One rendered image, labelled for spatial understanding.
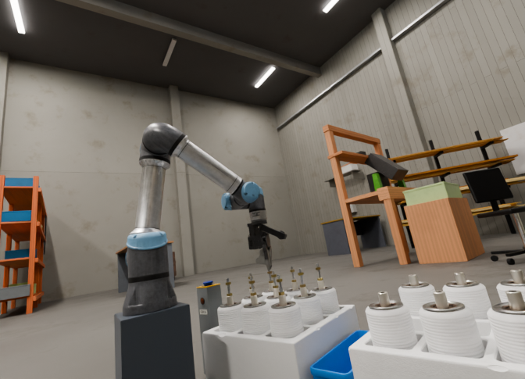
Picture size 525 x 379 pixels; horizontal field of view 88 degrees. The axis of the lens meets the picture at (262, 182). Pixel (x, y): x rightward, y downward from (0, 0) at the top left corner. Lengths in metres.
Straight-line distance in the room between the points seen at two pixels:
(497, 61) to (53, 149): 11.19
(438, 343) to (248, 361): 0.51
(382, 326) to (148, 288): 0.61
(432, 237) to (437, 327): 2.93
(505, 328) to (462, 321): 0.06
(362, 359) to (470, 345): 0.21
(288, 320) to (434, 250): 2.89
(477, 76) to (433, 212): 5.10
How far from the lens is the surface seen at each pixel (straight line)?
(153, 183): 1.10
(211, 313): 1.18
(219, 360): 1.05
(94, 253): 9.01
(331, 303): 1.06
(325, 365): 0.89
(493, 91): 8.00
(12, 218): 6.26
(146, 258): 0.90
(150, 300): 0.89
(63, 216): 9.15
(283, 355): 0.85
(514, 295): 0.69
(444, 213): 3.54
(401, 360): 0.70
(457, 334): 0.69
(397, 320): 0.72
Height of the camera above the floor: 0.42
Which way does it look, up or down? 14 degrees up
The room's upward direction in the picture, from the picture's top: 9 degrees counter-clockwise
